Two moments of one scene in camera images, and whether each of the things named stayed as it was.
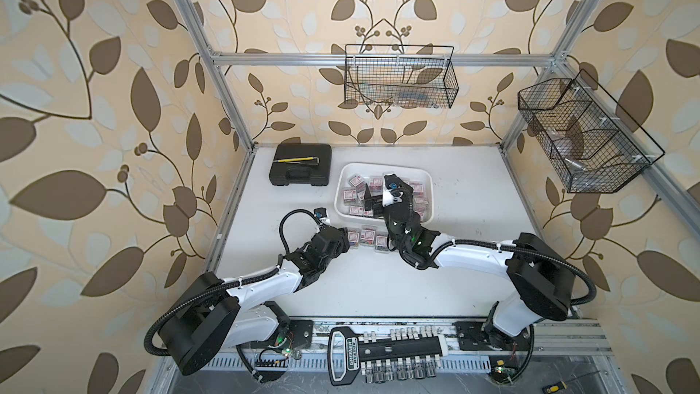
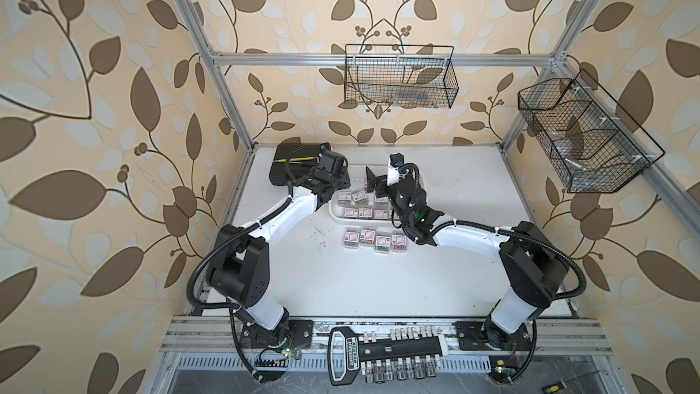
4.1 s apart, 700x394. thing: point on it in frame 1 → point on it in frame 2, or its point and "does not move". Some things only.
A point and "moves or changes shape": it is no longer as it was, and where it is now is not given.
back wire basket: x=400 y=76 does not move
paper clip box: x=381 y=243 moves or changes shape
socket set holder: x=406 y=352 does not move
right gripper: x=379 y=204 → x=373 y=178
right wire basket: x=593 y=144 does not move
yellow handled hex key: x=307 y=160 does not move
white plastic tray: x=354 y=177 does not move
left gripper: x=343 y=241 → x=344 y=177
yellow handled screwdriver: x=558 y=386 does not move
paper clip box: x=354 y=239 → x=367 y=237
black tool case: x=284 y=174 does not move
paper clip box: x=367 y=235 → x=382 y=243
